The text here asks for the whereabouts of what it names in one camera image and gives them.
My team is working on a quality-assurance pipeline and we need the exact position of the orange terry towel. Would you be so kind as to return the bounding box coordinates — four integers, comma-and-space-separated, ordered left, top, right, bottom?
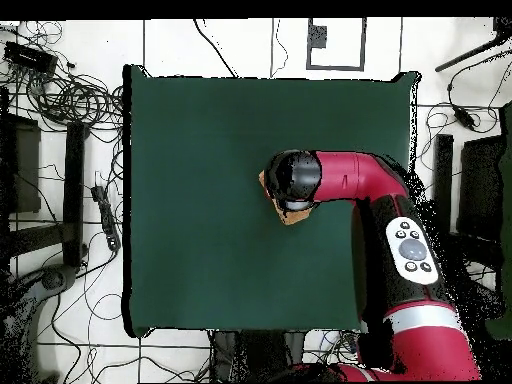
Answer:
257, 169, 313, 226

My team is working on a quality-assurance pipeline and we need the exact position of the dark green table cloth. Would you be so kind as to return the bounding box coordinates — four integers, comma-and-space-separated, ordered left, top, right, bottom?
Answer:
121, 63, 421, 339

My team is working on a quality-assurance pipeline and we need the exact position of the black robot stand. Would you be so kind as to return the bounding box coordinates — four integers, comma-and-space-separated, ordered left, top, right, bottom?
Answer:
209, 329, 307, 384

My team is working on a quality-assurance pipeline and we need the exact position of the black power strip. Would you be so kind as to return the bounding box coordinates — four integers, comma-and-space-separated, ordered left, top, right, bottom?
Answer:
90, 184, 122, 252

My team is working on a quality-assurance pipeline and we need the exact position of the black stand leg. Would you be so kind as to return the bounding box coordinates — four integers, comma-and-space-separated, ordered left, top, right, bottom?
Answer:
433, 133, 456, 237
62, 120, 90, 268

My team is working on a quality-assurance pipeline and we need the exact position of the dark grey square plate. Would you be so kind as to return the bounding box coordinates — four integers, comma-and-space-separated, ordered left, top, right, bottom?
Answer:
307, 24, 329, 50

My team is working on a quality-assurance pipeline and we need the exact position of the grey chair base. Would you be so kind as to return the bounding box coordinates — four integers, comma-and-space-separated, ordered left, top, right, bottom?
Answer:
0, 263, 78, 384

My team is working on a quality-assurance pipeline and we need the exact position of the black panel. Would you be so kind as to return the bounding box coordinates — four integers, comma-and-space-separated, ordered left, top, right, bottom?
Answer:
0, 113, 42, 215
456, 134, 506, 241

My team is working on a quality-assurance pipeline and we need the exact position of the black power adapter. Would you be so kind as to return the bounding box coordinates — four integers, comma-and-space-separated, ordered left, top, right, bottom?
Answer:
453, 106, 478, 132

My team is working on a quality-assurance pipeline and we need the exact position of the black rod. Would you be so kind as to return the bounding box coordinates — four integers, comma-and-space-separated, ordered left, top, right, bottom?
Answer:
434, 33, 512, 74

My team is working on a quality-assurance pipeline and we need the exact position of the black electronics box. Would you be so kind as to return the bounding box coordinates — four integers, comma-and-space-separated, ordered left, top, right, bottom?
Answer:
2, 40, 60, 76

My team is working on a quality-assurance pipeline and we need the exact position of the grey rectangular floor frame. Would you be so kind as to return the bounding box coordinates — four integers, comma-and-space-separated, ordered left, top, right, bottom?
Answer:
306, 17, 368, 72

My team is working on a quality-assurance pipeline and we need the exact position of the black cable tangle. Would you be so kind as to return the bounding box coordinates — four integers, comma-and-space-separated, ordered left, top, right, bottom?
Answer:
25, 67, 125, 133

